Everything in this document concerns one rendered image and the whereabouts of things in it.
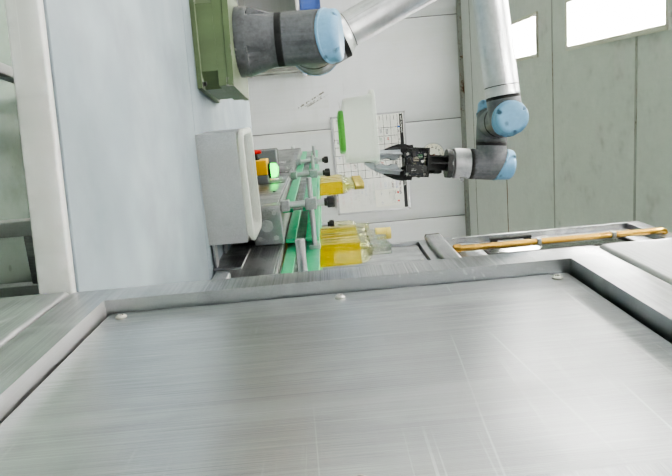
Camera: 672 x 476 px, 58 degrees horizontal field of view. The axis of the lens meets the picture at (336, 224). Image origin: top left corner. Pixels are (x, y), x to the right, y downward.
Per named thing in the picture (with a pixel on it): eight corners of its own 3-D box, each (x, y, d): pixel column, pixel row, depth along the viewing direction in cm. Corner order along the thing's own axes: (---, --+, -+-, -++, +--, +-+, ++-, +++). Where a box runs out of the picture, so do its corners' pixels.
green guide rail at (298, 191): (282, 213, 143) (316, 210, 143) (282, 209, 143) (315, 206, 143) (302, 153, 315) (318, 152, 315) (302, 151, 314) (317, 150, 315)
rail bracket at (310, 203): (285, 252, 140) (338, 247, 141) (277, 181, 137) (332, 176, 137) (286, 249, 143) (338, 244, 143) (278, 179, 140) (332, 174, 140)
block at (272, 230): (254, 247, 140) (284, 244, 140) (249, 207, 138) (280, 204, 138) (256, 244, 143) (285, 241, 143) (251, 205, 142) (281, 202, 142)
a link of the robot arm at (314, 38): (278, 4, 127) (342, -1, 127) (284, 19, 140) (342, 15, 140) (282, 62, 128) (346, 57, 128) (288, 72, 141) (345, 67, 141)
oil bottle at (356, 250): (288, 271, 150) (373, 263, 150) (285, 249, 149) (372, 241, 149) (289, 264, 155) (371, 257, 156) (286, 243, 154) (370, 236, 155)
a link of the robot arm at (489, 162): (509, 146, 153) (507, 180, 153) (465, 145, 152) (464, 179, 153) (519, 145, 145) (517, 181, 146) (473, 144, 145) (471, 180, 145)
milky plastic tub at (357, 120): (336, 90, 138) (374, 87, 138) (335, 104, 161) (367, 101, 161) (343, 166, 139) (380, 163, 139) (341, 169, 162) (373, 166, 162)
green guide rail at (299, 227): (285, 243, 145) (319, 240, 145) (285, 239, 144) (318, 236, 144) (304, 167, 316) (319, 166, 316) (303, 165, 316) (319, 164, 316)
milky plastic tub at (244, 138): (211, 246, 121) (254, 242, 121) (196, 133, 116) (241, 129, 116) (224, 228, 138) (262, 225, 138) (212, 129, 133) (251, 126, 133)
